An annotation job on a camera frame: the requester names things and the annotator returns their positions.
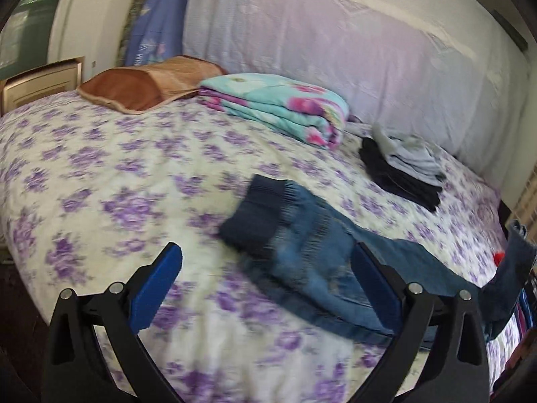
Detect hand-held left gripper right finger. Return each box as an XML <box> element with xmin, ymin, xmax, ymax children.
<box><xmin>351</xmin><ymin>241</ymin><xmax>491</xmax><ymax>403</ymax></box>

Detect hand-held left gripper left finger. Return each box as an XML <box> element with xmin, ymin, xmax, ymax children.
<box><xmin>42</xmin><ymin>242</ymin><xmax>183</xmax><ymax>403</ymax></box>

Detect blue denim jeans pants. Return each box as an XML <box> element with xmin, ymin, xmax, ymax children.
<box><xmin>219</xmin><ymin>175</ymin><xmax>537</xmax><ymax>347</ymax></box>

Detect folded black pants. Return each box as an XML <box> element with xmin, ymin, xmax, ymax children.
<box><xmin>359</xmin><ymin>138</ymin><xmax>442</xmax><ymax>213</ymax></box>

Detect folded grey pants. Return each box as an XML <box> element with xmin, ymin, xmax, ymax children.
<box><xmin>371</xmin><ymin>123</ymin><xmax>447</xmax><ymax>185</ymax></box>

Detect bed with purple floral sheet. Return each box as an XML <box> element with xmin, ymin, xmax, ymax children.
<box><xmin>0</xmin><ymin>88</ymin><xmax>521</xmax><ymax>403</ymax></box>

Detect beige checkered curtain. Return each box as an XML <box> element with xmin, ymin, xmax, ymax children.
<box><xmin>509</xmin><ymin>182</ymin><xmax>537</xmax><ymax>229</ymax></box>

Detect brown pillow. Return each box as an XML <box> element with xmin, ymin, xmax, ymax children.
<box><xmin>78</xmin><ymin>55</ymin><xmax>229</xmax><ymax>115</ymax></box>

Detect folded floral blanket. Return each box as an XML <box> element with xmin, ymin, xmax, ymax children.
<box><xmin>198</xmin><ymin>73</ymin><xmax>350</xmax><ymax>150</ymax></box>

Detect beige bedside cabinet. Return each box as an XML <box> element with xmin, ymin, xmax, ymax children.
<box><xmin>2</xmin><ymin>56</ymin><xmax>85</xmax><ymax>115</ymax></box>

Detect blue floral cloth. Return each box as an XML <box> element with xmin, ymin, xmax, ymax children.
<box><xmin>124</xmin><ymin>0</ymin><xmax>206</xmax><ymax>65</ymax></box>

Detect white framed glass door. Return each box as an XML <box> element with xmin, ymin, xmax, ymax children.
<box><xmin>0</xmin><ymin>0</ymin><xmax>80</xmax><ymax>80</ymax></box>

